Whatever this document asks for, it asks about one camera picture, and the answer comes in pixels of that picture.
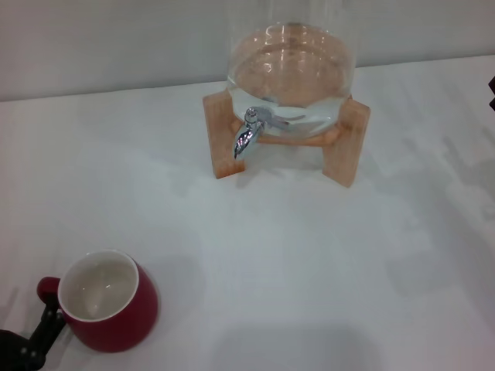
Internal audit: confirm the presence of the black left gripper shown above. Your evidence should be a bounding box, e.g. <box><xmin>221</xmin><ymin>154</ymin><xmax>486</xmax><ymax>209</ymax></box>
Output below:
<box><xmin>0</xmin><ymin>298</ymin><xmax>66</xmax><ymax>371</ymax></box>

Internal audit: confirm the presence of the red ceramic cup white inside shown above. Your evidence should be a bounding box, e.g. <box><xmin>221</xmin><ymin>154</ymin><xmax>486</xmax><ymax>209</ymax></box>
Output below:
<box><xmin>37</xmin><ymin>249</ymin><xmax>159</xmax><ymax>353</ymax></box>

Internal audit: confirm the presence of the wooden dispenser stand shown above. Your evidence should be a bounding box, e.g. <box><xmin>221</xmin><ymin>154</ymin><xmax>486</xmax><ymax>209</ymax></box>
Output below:
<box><xmin>202</xmin><ymin>22</ymin><xmax>371</xmax><ymax>189</ymax></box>

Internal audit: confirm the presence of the clear glass dispenser jar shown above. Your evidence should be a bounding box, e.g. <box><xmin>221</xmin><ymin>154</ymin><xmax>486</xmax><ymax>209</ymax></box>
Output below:
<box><xmin>226</xmin><ymin>0</ymin><xmax>359</xmax><ymax>138</ymax></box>

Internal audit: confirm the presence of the chrome faucet tap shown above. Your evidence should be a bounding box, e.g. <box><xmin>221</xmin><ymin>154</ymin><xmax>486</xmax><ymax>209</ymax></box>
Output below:
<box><xmin>231</xmin><ymin>107</ymin><xmax>291</xmax><ymax>162</ymax></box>

